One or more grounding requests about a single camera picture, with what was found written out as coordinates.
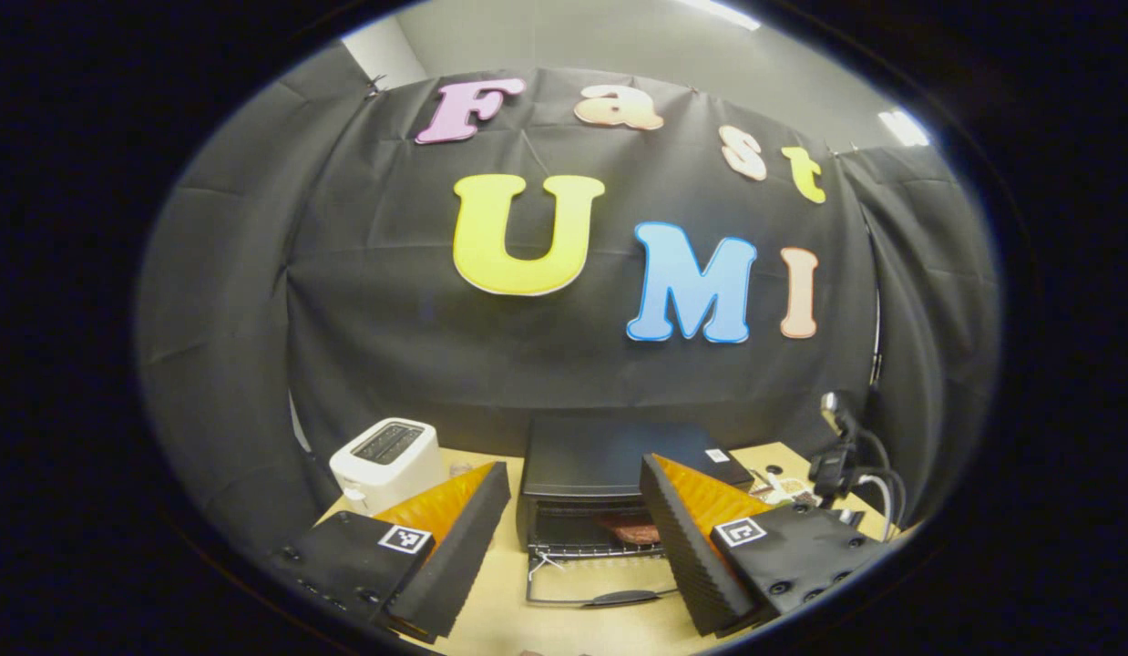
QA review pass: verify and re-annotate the ceiling light panel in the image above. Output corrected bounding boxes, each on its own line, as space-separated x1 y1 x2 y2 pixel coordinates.
878 108 930 148
681 0 762 31

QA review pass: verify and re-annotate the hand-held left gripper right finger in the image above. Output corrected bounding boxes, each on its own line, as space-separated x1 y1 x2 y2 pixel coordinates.
639 453 893 637

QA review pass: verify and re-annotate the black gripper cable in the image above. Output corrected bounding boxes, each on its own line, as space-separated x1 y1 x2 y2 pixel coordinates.
851 426 908 540

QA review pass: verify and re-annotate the red meat piece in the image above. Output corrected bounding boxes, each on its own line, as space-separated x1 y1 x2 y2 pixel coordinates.
600 514 661 546

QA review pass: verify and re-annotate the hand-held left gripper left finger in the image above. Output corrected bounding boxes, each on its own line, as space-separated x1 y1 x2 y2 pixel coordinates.
272 460 512 643

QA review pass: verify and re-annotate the white toaster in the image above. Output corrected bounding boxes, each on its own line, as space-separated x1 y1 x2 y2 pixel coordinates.
329 417 447 518

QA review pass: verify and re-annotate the black electric oven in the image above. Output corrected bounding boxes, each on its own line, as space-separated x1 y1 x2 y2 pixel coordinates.
517 416 756 610

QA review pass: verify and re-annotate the black backdrop cloth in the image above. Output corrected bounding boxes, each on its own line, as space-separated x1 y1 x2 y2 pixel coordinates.
136 46 1002 552

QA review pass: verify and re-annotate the white divided plate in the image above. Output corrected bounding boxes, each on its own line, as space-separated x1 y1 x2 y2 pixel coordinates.
770 476 822 509

